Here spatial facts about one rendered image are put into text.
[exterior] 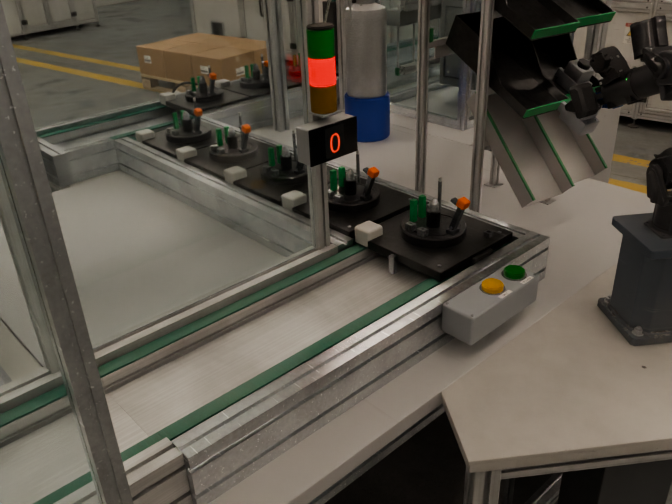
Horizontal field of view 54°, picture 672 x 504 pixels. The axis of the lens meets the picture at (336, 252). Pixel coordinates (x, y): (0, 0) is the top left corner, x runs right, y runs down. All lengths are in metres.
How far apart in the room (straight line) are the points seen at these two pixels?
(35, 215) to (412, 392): 0.73
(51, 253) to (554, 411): 0.82
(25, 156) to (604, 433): 0.91
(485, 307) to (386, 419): 0.27
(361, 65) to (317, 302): 1.13
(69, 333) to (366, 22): 1.69
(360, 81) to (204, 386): 1.39
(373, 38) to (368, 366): 1.35
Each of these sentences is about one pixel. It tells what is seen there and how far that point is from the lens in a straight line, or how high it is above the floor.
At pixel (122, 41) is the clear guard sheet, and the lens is 1.07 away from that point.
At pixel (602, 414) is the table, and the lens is 1.19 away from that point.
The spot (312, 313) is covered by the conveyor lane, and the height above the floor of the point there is 0.92.
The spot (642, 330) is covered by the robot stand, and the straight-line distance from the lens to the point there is 1.36.
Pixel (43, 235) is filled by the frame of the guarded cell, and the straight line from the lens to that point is 0.68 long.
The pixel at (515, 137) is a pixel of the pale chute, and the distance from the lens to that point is 1.62.
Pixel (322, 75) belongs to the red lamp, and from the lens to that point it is 1.24.
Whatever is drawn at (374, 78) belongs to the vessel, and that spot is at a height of 1.08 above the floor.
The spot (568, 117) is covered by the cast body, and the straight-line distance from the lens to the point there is 1.45.
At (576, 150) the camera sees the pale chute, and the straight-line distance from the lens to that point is 1.75.
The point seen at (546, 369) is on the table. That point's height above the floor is 0.86.
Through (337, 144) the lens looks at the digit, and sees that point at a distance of 1.29.
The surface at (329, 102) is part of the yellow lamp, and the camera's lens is 1.26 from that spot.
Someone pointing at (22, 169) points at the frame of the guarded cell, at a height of 1.42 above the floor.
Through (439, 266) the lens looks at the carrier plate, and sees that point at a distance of 1.31.
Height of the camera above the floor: 1.62
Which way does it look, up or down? 28 degrees down
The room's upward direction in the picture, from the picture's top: 3 degrees counter-clockwise
